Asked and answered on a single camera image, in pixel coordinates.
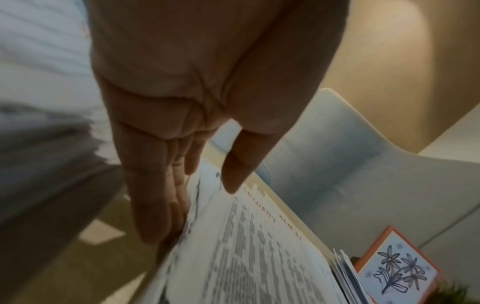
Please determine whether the unsorted paper pile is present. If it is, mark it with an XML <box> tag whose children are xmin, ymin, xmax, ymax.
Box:
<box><xmin>134</xmin><ymin>157</ymin><xmax>350</xmax><ymax>304</ymax></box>

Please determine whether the security paper pile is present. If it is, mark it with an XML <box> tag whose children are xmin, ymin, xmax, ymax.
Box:
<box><xmin>0</xmin><ymin>0</ymin><xmax>125</xmax><ymax>235</ymax></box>

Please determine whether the admin paper pile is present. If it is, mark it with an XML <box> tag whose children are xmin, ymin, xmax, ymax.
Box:
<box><xmin>329</xmin><ymin>248</ymin><xmax>371</xmax><ymax>304</ymax></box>

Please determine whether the green plant in black pot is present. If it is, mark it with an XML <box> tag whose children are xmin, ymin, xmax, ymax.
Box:
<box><xmin>438</xmin><ymin>281</ymin><xmax>480</xmax><ymax>304</ymax></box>

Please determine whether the person's left hand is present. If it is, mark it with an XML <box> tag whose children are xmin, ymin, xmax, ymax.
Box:
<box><xmin>83</xmin><ymin>0</ymin><xmax>352</xmax><ymax>246</ymax></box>

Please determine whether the orange framed flower drawing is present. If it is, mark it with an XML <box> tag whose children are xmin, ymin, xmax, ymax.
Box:
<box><xmin>353</xmin><ymin>225</ymin><xmax>447</xmax><ymax>304</ymax></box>

